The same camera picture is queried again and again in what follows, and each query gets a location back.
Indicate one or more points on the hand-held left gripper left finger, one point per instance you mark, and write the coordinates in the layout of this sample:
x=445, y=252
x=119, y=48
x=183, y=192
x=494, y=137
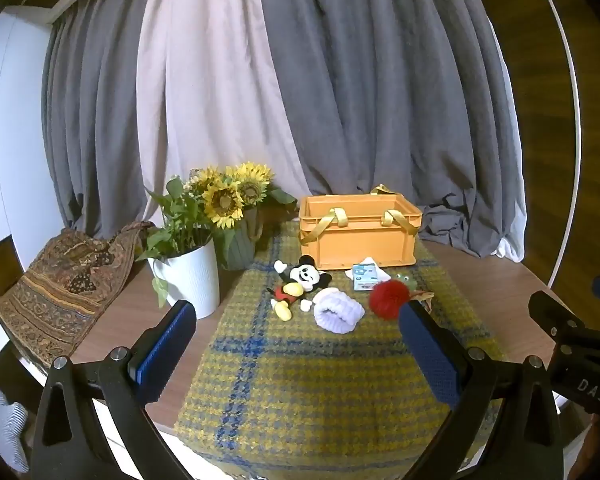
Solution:
x=162, y=355

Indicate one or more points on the yellow fabric bag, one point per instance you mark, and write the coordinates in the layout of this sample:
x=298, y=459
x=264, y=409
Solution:
x=337, y=217

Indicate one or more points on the grey curtain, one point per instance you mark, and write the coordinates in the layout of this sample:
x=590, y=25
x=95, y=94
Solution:
x=395, y=85
x=95, y=110

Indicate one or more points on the red fluffy pompom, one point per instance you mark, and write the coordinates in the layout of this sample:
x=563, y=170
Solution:
x=389, y=301

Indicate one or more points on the white ribbed plant pot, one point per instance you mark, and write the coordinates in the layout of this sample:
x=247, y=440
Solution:
x=192, y=280

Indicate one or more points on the green leafy plant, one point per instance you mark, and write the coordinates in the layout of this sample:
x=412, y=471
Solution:
x=180, y=220

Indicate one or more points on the sunflower bouquet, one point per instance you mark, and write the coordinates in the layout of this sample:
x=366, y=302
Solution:
x=225, y=200

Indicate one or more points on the white curved hoop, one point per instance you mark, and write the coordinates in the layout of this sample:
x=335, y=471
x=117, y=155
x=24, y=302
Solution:
x=575, y=110

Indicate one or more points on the striped cloth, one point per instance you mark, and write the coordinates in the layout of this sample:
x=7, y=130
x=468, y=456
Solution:
x=2, y=425

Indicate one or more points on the blue tissue packet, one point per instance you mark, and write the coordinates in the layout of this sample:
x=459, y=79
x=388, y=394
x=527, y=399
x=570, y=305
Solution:
x=369, y=277

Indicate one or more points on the white cabinet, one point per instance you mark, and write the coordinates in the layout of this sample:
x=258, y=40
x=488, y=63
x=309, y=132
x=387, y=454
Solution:
x=15, y=160

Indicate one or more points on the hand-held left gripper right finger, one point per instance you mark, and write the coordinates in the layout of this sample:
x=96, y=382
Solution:
x=430, y=355

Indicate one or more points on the orange plastic crate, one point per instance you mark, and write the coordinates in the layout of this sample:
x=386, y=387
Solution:
x=360, y=245

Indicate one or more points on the black mouse plush toy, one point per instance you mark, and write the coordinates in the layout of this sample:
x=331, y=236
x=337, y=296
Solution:
x=302, y=275

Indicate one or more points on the green frog toy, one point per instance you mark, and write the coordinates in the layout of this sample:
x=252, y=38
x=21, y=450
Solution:
x=404, y=278

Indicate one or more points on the pale pink curtain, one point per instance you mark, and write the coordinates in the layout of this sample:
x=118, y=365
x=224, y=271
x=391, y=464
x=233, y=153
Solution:
x=215, y=85

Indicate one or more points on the grey-green ribbed vase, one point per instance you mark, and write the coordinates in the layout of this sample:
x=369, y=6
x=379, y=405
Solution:
x=240, y=247

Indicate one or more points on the brown paisley patterned bag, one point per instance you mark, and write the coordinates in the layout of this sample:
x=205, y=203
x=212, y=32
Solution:
x=60, y=290

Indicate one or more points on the yellow blue plaid blanket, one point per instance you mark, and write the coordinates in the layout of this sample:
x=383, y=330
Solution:
x=305, y=385

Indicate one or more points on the white fluffy scrunchie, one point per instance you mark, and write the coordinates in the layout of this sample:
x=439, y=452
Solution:
x=342, y=310

